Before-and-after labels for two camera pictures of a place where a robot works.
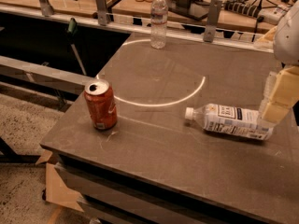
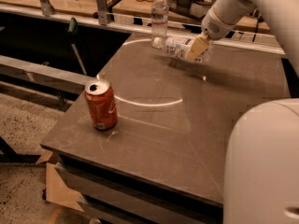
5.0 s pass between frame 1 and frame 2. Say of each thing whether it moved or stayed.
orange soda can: stayed
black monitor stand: stayed
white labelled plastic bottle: moved
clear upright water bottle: stayed
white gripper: moved
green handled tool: stayed
